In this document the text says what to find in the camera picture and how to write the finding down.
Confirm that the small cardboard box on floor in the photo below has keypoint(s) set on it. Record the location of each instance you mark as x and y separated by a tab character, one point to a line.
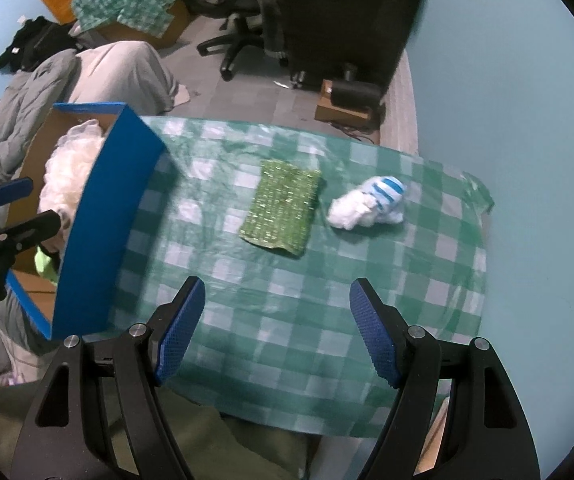
326	111

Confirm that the blue-rimmed cardboard box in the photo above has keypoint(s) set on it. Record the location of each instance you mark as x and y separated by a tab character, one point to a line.
81	301

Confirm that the green checkered tablecloth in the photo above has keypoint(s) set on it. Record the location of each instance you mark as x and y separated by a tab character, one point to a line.
277	343

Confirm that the beige bed sheet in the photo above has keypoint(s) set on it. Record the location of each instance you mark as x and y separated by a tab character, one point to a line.
130	72

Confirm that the black cylinder speaker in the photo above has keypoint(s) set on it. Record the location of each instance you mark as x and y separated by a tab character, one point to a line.
348	92

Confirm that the light green microfibre cloth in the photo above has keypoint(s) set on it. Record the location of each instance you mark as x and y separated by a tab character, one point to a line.
45	267

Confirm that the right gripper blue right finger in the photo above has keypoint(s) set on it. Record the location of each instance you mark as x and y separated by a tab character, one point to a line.
399	352

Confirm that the blue striped white plastic bag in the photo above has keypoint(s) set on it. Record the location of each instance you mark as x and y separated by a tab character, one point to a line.
378	200

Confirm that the black office chair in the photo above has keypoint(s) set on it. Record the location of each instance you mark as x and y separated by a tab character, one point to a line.
256	23

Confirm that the white mesh bath pouf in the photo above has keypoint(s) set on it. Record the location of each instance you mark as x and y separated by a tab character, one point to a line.
66	174

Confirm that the green glitter scrub cloth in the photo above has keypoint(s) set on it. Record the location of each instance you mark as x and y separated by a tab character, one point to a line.
282	210

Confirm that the large cardboard box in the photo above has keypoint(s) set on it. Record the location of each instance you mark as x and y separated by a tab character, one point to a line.
179	16

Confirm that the black clothes pile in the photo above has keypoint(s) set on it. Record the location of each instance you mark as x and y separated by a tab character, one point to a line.
36	41

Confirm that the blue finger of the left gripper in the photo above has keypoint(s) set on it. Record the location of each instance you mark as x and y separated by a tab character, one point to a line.
29	233
2	194

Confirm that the black wardrobe cabinet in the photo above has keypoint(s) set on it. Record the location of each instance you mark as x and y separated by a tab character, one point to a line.
323	37

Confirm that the grey quilted duvet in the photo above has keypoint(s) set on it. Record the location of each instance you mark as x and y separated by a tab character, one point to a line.
25	104

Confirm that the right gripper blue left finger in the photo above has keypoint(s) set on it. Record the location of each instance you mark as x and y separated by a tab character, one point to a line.
172	326

